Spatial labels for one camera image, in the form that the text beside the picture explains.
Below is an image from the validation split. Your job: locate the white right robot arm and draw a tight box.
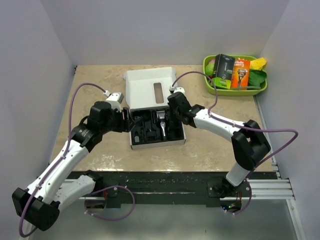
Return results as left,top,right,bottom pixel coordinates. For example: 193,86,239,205
167,92,271,197

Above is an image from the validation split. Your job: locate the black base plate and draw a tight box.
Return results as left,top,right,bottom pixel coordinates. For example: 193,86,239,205
62,169,278,209

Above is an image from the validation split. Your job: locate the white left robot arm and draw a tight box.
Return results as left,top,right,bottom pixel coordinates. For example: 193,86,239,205
12,101,135,231

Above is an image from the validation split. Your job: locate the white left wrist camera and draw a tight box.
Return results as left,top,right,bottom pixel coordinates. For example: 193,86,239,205
103,90,125,112

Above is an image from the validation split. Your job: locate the aluminium rail frame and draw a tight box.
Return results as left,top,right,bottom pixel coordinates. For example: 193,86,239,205
59,178,296,201

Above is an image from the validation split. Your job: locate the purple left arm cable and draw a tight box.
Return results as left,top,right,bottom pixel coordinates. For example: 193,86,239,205
18,83,109,238

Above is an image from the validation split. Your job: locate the silver black hair clipper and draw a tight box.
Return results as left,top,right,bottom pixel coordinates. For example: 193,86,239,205
156,110,167,140

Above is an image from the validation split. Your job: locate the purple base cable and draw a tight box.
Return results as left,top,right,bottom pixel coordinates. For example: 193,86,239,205
84,184,137,221
223,179,253,216

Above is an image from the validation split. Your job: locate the green leaf item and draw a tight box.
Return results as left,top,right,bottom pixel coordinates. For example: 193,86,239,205
248,69,267,87

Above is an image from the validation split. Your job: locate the white clipper kit box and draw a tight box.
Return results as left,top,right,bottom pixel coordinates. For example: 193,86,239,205
123,67,186,150

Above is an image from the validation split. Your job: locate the black razor box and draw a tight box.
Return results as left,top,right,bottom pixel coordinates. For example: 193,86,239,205
211,53,236,90

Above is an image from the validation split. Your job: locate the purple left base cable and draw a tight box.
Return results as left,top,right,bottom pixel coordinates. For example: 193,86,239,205
84,184,137,221

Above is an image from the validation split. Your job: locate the small oil bottle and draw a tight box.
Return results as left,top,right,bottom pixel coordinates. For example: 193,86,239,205
134,135,140,143

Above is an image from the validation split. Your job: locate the green plastic basket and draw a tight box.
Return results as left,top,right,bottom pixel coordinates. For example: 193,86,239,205
202,55,268,97

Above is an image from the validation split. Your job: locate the orange razor package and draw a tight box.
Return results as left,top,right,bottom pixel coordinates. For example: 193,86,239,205
230,58,251,90

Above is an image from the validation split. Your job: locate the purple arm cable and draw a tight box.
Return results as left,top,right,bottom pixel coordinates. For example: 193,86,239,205
18,83,109,238
171,71,299,181

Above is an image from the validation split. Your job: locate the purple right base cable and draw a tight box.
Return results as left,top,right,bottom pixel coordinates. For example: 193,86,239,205
223,179,253,216

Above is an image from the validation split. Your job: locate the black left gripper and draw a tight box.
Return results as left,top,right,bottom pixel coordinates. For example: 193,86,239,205
101,106,136,134

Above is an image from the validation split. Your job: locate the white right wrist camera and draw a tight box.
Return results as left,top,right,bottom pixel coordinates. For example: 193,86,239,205
169,86,185,97

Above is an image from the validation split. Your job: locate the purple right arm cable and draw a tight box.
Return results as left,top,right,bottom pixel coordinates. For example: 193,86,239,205
171,71,299,181

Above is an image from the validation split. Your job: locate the yellow cloth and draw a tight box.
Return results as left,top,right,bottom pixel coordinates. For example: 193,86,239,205
250,57,267,71

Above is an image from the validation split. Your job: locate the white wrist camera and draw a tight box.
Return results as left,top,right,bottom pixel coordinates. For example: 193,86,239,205
103,90,125,112
169,86,185,97

